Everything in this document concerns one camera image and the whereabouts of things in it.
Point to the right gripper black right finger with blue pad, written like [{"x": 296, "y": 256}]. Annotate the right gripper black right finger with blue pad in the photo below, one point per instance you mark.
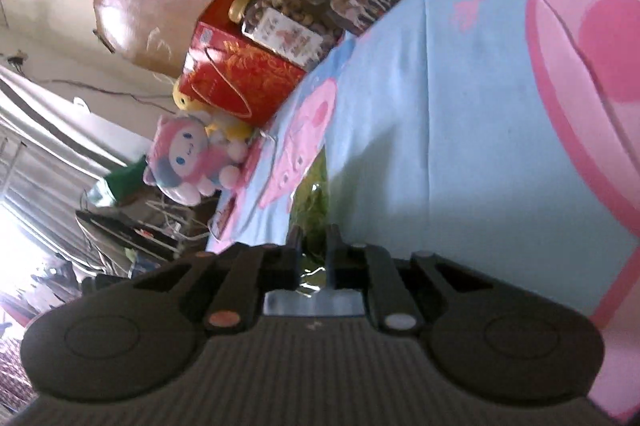
[{"x": 371, "y": 271}]

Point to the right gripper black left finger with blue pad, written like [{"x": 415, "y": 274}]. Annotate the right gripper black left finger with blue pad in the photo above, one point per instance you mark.
[{"x": 254, "y": 272}]

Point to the green snack packet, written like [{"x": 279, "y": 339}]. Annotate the green snack packet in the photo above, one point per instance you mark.
[{"x": 309, "y": 214}]

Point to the small dark red sachet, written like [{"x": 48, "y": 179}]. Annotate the small dark red sachet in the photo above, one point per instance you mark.
[{"x": 223, "y": 213}]

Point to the pink plush doll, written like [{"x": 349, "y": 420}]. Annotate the pink plush doll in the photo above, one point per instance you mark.
[{"x": 188, "y": 164}]

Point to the yellow plush toy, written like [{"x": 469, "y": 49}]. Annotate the yellow plush toy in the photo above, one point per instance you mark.
[{"x": 216, "y": 120}]

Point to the blue pink cartoon blanket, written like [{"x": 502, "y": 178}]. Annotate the blue pink cartoon blanket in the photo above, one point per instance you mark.
[{"x": 501, "y": 134}]

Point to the red gift bag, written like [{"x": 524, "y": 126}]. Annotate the red gift bag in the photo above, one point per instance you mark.
[{"x": 224, "y": 69}]

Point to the nut jar, gold lid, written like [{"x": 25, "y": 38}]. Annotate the nut jar, gold lid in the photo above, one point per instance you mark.
[{"x": 287, "y": 28}]

